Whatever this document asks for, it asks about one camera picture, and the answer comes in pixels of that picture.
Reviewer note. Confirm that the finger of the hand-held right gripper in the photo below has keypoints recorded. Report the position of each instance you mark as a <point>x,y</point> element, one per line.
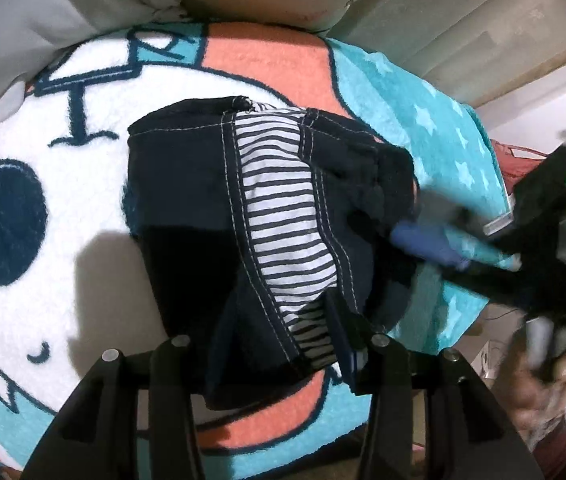
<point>488,282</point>
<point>428,240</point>

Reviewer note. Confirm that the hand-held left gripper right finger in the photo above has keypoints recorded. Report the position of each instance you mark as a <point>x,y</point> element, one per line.
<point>341,347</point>

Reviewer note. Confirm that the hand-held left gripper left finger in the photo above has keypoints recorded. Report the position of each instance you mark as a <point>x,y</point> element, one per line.
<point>173,362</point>

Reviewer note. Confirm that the striped pants with navy patches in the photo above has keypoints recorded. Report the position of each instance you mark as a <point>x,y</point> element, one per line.
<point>188,185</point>

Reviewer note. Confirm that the person's right hand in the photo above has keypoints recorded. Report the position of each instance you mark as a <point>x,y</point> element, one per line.
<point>538,395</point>

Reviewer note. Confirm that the red cloth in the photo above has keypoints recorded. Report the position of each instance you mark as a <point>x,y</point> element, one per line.
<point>513,160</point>

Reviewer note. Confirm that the turquoise cartoon printed blanket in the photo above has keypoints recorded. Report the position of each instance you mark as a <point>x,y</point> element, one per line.
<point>63,280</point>

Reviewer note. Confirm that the beige curtain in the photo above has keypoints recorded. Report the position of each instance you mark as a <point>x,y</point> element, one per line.
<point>438,20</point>

